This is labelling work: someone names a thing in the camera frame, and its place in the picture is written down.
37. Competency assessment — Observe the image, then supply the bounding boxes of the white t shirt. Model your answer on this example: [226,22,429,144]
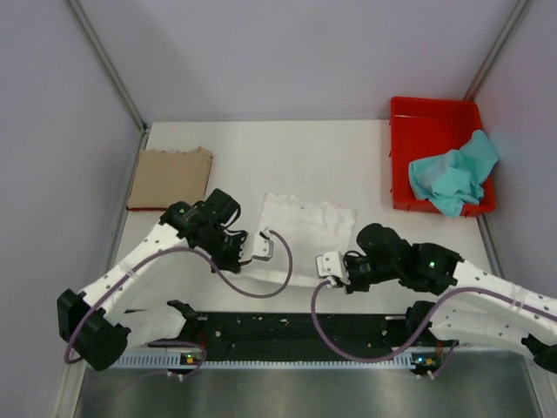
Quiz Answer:
[257,192,356,287]

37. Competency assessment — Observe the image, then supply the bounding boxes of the teal t shirt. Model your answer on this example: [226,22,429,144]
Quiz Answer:
[408,130,499,217]

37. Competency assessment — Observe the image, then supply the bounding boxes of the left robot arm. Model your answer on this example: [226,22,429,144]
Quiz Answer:
[57,189,248,371]

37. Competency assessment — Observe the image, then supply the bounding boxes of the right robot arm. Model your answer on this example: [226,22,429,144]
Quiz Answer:
[341,223,556,373]

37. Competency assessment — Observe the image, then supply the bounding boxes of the folded brown t shirt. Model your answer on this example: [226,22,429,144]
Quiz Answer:
[126,147,213,211]

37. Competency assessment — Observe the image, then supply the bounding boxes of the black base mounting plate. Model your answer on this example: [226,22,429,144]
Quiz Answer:
[175,303,429,361]

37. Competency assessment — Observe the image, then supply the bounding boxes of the red plastic bin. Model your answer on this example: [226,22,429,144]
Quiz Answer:
[390,97,496,217]

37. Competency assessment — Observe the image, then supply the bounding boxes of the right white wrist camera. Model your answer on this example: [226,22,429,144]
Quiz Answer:
[316,252,350,287]

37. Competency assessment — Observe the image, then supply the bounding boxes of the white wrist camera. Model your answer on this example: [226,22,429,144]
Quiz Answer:
[251,229,274,261]
[316,252,350,287]

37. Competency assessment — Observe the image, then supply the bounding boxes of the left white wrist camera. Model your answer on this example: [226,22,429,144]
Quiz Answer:
[251,229,274,261]

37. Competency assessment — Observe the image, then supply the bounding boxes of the aluminium frame rail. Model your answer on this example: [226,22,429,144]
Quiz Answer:
[69,315,546,349]

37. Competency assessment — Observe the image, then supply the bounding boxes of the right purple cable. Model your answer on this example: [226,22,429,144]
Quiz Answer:
[311,278,557,379]

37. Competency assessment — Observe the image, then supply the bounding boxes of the purple cable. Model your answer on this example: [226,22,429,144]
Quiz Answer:
[64,229,293,404]
[311,278,557,379]

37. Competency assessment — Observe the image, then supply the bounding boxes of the grey slotted cable duct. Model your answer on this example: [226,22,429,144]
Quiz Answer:
[111,350,437,371]

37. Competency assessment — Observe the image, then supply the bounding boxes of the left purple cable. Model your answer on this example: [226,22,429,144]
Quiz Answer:
[64,229,293,404]

